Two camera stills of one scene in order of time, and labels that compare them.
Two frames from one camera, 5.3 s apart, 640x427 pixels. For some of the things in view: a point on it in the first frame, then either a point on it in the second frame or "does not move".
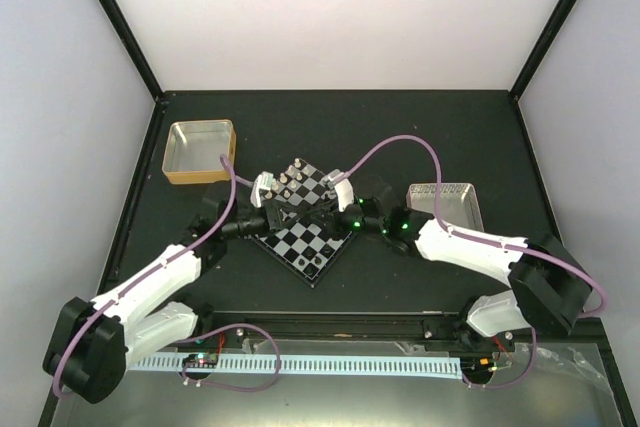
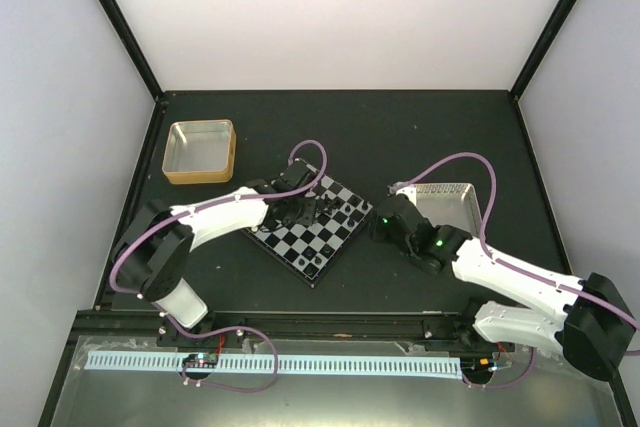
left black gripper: x=273 y=209 does not move
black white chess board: x=308 y=238 does not move
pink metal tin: x=458 y=203 does not move
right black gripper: x=332 y=224 -> x=377 y=230
